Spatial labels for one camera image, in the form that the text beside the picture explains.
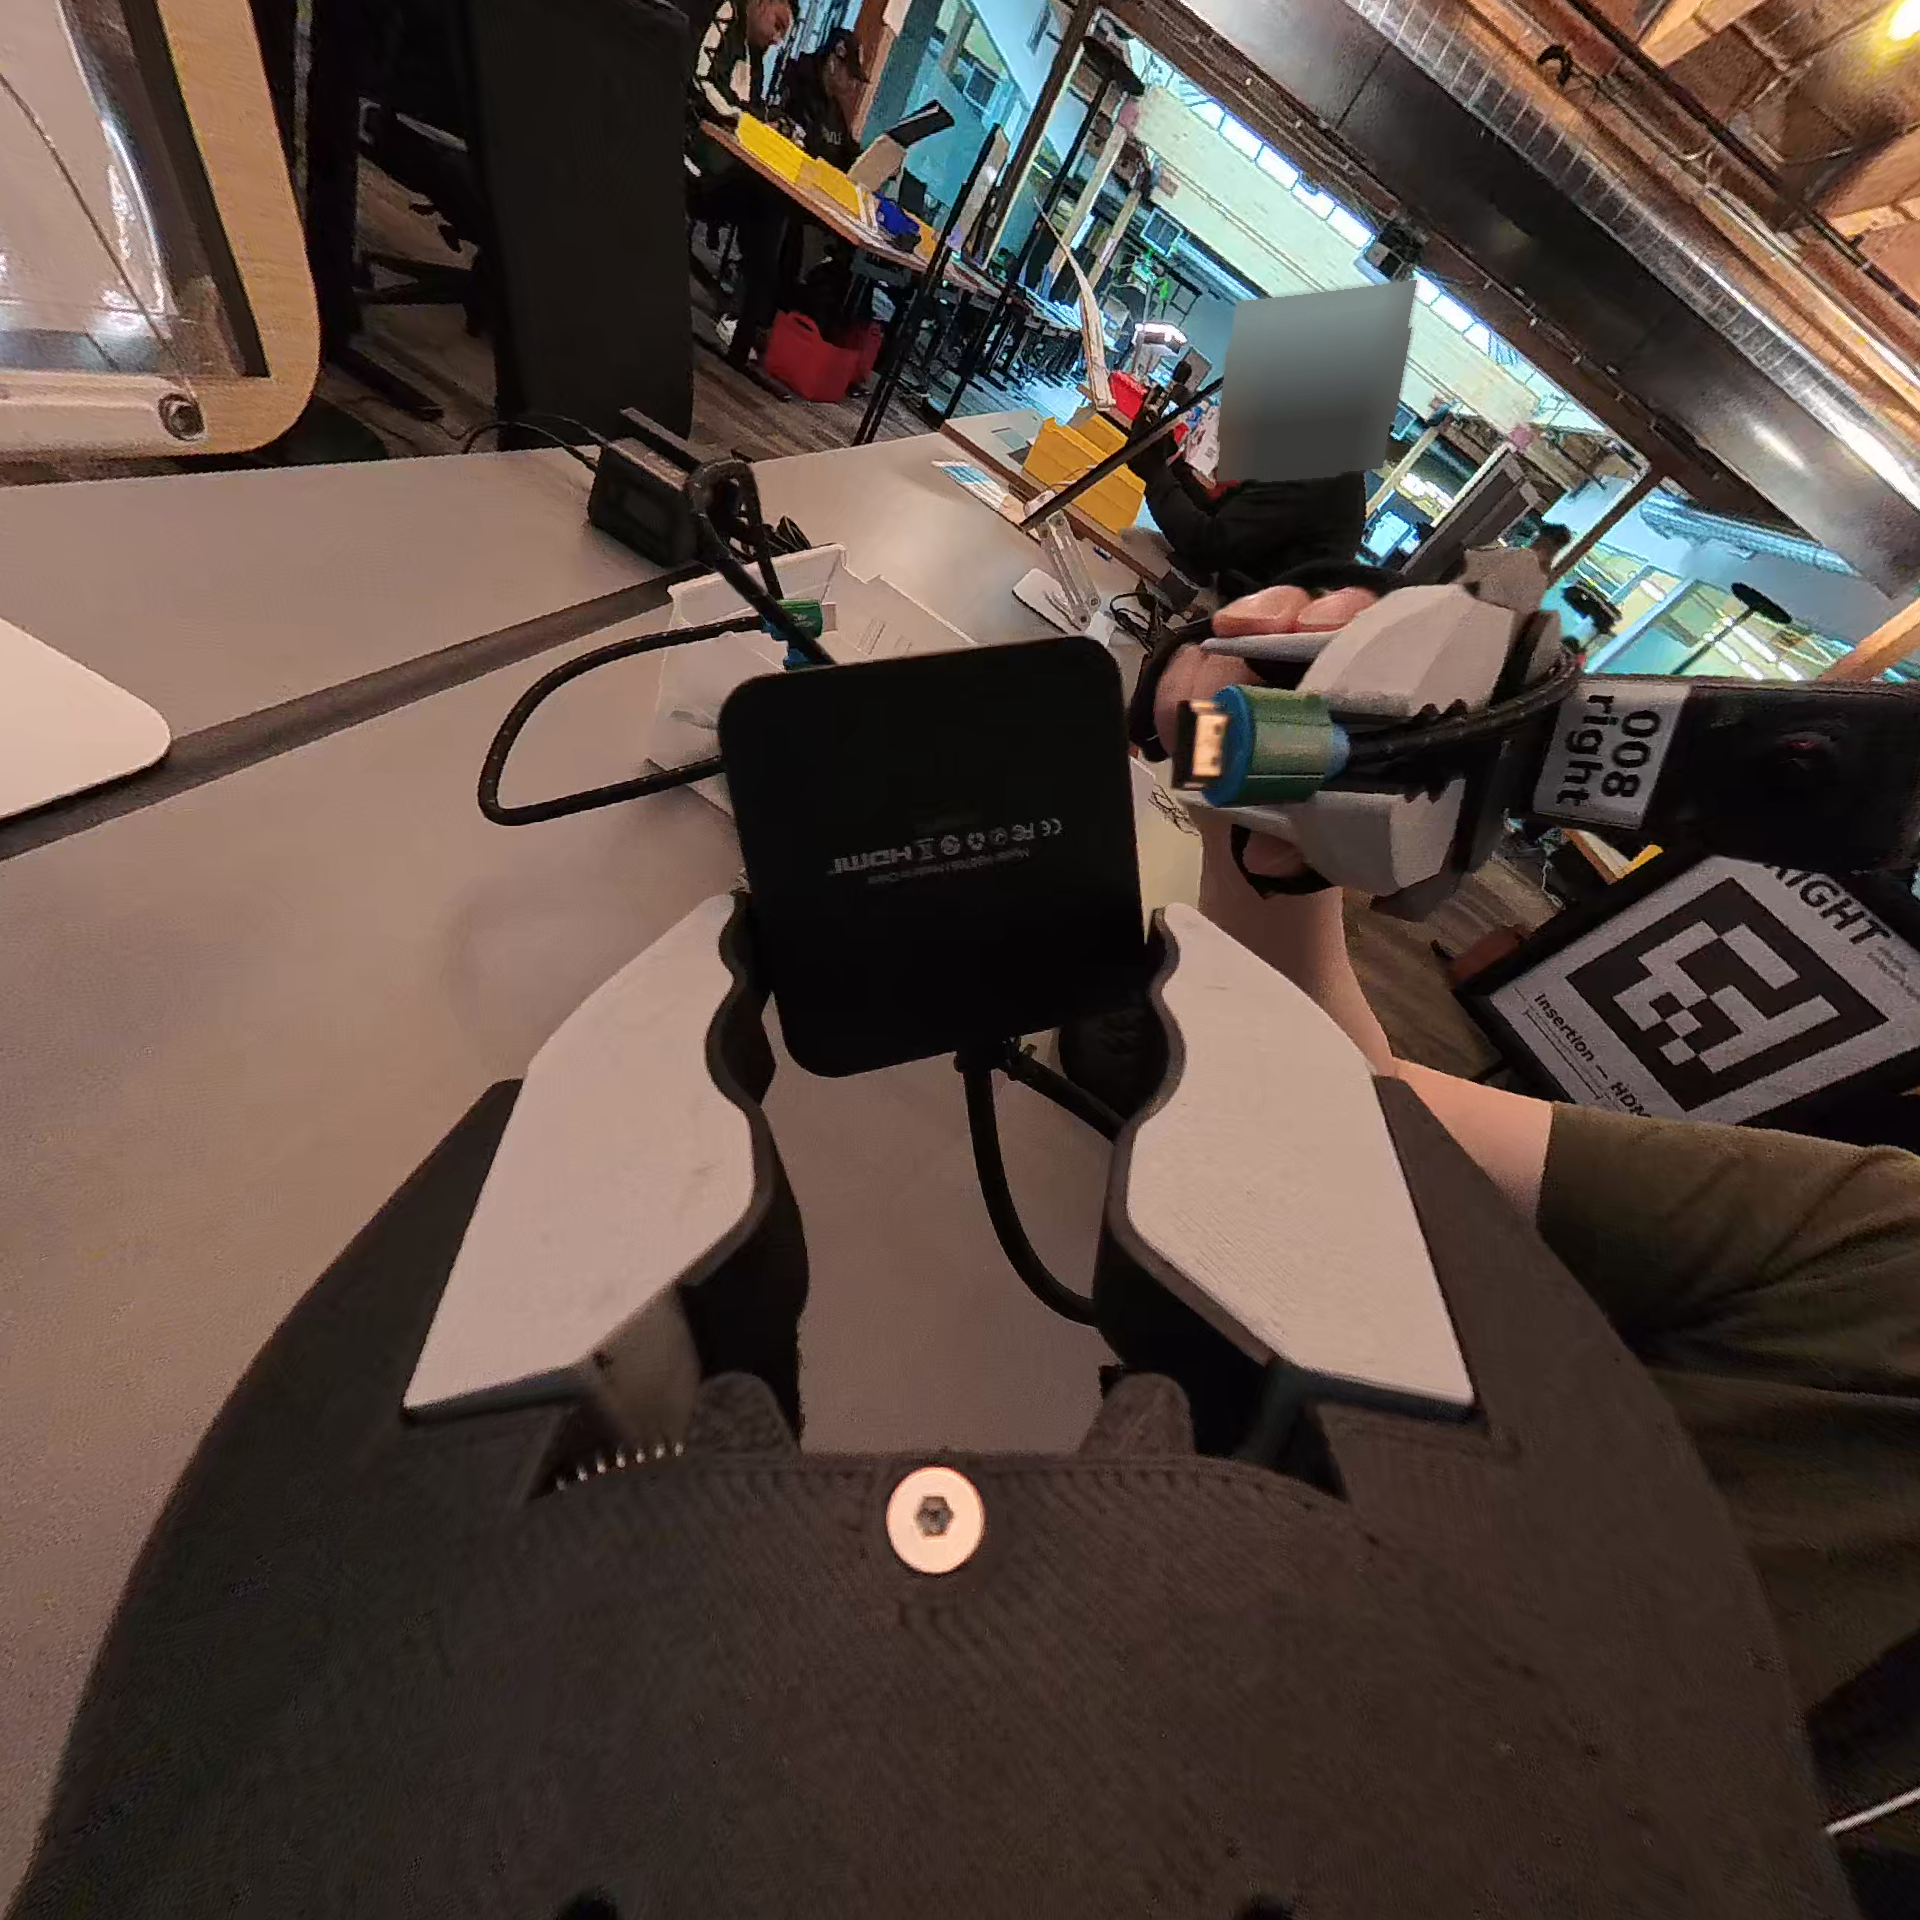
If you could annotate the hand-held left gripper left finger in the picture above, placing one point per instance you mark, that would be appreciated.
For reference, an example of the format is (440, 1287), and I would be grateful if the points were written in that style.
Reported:
(600, 1170)

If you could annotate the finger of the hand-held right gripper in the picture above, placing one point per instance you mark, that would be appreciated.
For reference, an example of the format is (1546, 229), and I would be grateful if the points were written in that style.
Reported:
(1425, 651)
(1388, 839)

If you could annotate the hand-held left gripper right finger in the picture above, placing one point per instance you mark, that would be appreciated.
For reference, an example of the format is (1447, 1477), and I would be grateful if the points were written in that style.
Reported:
(1290, 1200)

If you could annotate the black multiport hub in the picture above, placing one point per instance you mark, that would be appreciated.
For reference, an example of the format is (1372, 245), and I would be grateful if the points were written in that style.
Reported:
(931, 839)

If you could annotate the clear plastic bin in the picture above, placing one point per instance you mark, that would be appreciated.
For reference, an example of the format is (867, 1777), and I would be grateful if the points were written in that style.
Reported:
(886, 608)

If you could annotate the person's right hand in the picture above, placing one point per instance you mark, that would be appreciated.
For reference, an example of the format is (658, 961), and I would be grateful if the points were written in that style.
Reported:
(1290, 613)

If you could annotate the framed black white marker sign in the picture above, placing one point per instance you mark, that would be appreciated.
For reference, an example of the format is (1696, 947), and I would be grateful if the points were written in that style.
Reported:
(1723, 991)

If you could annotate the yellow storage bin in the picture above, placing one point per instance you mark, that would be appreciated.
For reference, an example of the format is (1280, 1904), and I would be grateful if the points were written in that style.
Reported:
(796, 159)
(1072, 450)

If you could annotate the blue printed leaflet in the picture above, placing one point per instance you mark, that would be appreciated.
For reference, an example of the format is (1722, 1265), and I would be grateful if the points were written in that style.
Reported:
(962, 477)

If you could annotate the black power adapter box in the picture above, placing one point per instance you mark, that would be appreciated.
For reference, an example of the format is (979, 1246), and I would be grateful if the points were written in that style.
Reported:
(639, 504)

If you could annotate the red bag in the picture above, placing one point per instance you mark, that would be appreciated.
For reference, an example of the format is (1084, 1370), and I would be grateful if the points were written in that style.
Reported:
(818, 357)

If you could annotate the acrylic sign holder wooden board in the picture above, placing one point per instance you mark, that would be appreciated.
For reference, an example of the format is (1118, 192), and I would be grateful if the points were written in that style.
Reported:
(224, 224)

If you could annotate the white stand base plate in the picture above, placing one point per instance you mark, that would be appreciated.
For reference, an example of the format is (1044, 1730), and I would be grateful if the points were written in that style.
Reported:
(60, 720)

